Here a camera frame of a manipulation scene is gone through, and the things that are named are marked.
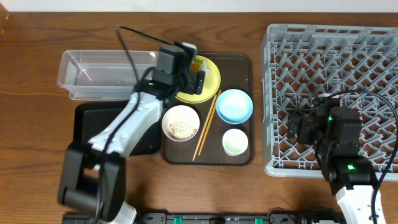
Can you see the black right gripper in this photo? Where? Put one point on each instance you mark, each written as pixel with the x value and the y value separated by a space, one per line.
pixel 294 127

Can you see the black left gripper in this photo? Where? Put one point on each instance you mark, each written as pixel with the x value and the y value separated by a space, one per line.
pixel 198 81

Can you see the green snack wrapper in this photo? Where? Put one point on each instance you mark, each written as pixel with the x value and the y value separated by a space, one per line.
pixel 195 67

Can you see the white bowl with rice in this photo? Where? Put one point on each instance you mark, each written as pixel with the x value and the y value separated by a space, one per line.
pixel 180 123

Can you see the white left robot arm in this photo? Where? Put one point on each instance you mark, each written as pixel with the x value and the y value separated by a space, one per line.
pixel 93 179

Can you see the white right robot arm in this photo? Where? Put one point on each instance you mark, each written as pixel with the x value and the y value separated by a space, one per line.
pixel 352 179

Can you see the grey dishwasher rack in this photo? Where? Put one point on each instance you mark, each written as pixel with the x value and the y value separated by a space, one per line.
pixel 307 69

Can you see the black waste tray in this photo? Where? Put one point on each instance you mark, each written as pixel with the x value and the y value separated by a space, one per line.
pixel 92 118

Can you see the yellow plate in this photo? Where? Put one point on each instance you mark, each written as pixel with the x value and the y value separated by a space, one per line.
pixel 211 84

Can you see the left wooden chopstick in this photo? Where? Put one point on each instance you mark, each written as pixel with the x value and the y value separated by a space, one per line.
pixel 203 130

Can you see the wooden chopstick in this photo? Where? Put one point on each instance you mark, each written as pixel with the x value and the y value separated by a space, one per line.
pixel 210 123
pixel 203 130

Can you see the right wooden chopstick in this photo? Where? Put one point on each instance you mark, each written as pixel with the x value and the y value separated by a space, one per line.
pixel 210 123

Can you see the light blue bowl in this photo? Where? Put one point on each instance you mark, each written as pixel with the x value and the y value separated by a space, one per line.
pixel 234 106

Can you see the dark brown serving tray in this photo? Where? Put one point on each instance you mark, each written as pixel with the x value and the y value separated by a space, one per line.
pixel 236 73

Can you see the small white green cup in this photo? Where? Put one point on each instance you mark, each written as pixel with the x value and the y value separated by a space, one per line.
pixel 235 142

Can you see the clear plastic bin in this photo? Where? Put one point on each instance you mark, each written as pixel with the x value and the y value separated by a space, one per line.
pixel 96 75

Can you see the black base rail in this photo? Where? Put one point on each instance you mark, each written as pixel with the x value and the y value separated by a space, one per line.
pixel 276 215

